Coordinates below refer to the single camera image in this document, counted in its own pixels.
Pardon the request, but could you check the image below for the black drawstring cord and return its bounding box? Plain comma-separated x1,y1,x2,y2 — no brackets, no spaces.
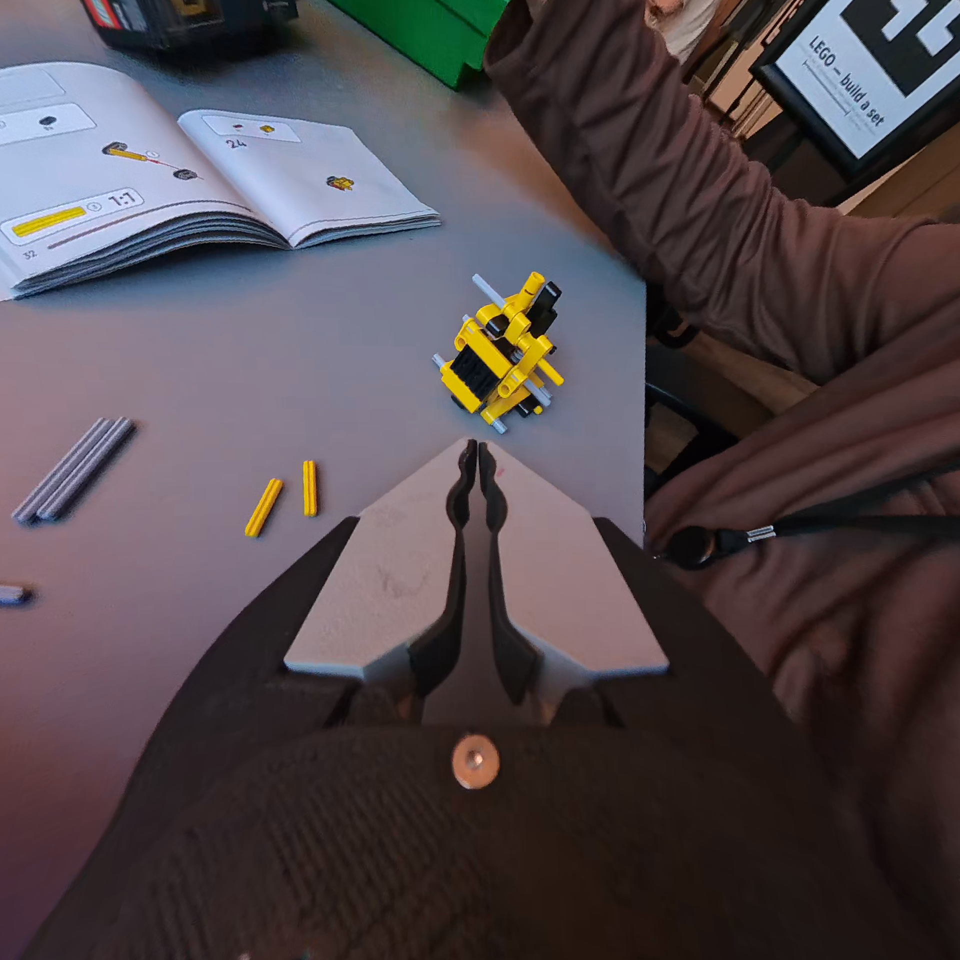
663,513,960,571

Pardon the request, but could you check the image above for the black framed tag sign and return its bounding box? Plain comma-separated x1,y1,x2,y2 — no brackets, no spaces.
750,0,960,181

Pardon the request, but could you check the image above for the green plastic bin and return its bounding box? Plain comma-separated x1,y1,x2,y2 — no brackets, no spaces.
327,0,519,91

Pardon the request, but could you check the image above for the person's brown clothing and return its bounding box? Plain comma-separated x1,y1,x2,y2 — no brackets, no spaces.
643,217,960,960

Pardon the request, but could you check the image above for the black lego set box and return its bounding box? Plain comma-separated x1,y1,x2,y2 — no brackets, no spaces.
81,0,300,55

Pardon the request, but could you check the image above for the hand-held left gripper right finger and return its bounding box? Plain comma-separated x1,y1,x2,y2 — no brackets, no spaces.
477,441,672,724

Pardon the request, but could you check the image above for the person's right forearm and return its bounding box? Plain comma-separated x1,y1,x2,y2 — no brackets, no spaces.
483,0,960,384

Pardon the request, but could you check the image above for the open lego instruction booklet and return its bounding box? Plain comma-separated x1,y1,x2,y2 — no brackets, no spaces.
0,61,444,301

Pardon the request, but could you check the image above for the partly built yellow lego model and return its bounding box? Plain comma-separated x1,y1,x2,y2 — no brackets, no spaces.
432,271,566,435

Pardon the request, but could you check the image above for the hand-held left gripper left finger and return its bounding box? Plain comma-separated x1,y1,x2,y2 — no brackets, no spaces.
283,437,479,704

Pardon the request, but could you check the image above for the black office chair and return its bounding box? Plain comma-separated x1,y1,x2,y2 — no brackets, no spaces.
643,285,751,496

